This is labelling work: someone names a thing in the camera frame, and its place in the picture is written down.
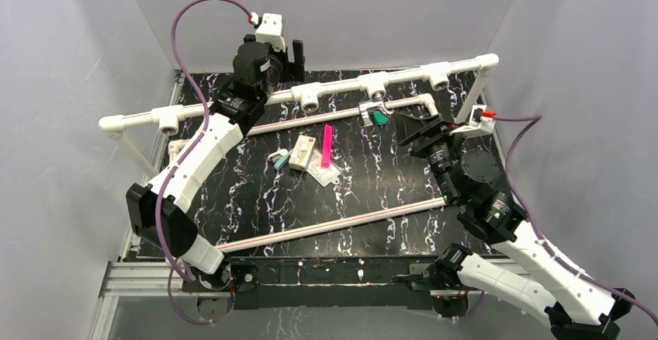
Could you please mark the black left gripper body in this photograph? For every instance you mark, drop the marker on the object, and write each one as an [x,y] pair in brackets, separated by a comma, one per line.
[283,71]

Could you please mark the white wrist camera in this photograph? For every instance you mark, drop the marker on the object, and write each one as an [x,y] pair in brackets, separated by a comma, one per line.
[270,30]
[481,122]

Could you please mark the teal small fitting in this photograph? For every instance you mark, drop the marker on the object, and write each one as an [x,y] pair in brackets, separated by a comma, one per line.
[281,161]

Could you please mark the beige small cardboard box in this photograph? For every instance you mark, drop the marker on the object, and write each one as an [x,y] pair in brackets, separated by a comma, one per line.
[302,153]

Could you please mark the white small fitting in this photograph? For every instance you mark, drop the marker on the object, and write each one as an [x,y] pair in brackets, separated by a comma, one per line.
[275,156]

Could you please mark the pink rectangular bar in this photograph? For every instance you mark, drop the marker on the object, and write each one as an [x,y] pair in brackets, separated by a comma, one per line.
[327,146]

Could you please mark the green square block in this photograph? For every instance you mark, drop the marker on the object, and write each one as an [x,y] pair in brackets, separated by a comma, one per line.
[379,119]

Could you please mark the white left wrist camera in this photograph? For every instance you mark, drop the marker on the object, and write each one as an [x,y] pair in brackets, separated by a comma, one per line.
[270,30]

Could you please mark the clear plastic bag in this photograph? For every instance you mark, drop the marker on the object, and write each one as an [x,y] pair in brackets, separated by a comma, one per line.
[324,176]

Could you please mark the chrome water faucet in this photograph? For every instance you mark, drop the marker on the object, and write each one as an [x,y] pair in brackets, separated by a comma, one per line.
[366,109]

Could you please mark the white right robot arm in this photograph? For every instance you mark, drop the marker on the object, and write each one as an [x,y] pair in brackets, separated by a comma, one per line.
[561,297]

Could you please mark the white PVC pipe frame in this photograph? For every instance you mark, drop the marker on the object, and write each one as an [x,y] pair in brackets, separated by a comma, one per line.
[374,84]

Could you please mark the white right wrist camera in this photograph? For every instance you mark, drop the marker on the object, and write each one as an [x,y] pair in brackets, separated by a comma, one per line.
[481,122]

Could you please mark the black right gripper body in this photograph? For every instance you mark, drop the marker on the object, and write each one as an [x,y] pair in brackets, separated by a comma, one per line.
[441,144]

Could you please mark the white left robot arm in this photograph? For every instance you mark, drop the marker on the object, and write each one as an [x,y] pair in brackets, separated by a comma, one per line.
[158,210]

